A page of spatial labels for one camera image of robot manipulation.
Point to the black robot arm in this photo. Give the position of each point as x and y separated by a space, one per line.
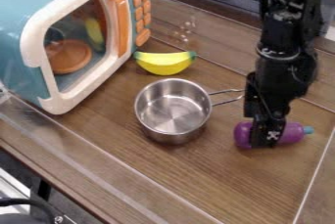
286 70

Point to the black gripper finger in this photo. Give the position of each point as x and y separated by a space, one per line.
267 130
253 102

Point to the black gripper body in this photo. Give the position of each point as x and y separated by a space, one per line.
275 88

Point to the blue toy microwave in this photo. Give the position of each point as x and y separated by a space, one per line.
113 26

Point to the yellow toy banana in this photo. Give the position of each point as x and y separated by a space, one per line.
165 63

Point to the orange microwave turntable plate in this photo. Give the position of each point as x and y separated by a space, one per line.
69 55

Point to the purple toy eggplant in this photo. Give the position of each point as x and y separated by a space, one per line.
294 134

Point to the silver pot with handle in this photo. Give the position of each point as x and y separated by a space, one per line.
173 108

